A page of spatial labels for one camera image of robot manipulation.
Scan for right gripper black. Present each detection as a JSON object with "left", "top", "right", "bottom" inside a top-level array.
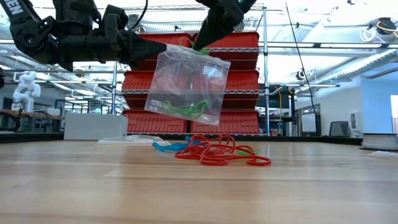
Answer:
[{"left": 192, "top": 0, "right": 257, "bottom": 51}]

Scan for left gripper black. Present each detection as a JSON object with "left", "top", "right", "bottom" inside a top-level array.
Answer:
[{"left": 60, "top": 29, "right": 168, "bottom": 72}]

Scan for dark monitor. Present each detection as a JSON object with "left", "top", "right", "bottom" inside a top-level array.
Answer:
[{"left": 256, "top": 92, "right": 290, "bottom": 110}]

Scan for white cardboard box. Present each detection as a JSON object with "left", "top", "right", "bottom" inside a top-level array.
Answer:
[{"left": 63, "top": 112, "right": 129, "bottom": 141}]

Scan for black upright stand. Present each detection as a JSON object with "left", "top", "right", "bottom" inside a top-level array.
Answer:
[{"left": 289, "top": 88, "right": 297, "bottom": 137}]

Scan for wooden workbench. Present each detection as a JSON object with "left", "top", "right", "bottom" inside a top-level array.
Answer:
[{"left": 0, "top": 108, "right": 65, "bottom": 133}]

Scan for white framed board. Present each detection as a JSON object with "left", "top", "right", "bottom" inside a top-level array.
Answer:
[{"left": 300, "top": 104, "right": 322, "bottom": 137}]

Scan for dark office chair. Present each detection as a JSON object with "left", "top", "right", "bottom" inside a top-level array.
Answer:
[{"left": 328, "top": 121, "right": 351, "bottom": 138}]

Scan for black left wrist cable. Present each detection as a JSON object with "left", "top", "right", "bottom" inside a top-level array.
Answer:
[{"left": 130, "top": 0, "right": 149, "bottom": 31}]

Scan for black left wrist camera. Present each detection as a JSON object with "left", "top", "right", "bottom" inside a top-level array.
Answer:
[{"left": 104, "top": 4, "right": 129, "bottom": 32}]

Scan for chrome wire shelf rack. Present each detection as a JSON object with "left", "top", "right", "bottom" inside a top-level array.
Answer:
[{"left": 111, "top": 4, "right": 271, "bottom": 138}]

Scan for yellow hanging cable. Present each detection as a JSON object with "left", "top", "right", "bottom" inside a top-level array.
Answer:
[{"left": 277, "top": 90, "right": 283, "bottom": 125}]

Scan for black aluminium table frame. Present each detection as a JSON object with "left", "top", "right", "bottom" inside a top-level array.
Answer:
[{"left": 0, "top": 132, "right": 363, "bottom": 146}]

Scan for silver ventilation duct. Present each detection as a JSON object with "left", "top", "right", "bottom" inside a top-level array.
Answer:
[{"left": 320, "top": 49, "right": 398, "bottom": 82}]

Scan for black hose loop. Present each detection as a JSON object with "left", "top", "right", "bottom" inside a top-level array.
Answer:
[{"left": 0, "top": 110, "right": 22, "bottom": 133}]

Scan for white wall dispenser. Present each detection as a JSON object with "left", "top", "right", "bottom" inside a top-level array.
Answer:
[{"left": 349, "top": 110, "right": 363, "bottom": 133}]

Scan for ceiling cable reel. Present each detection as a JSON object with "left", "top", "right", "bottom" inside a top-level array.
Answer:
[{"left": 360, "top": 17, "right": 398, "bottom": 44}]

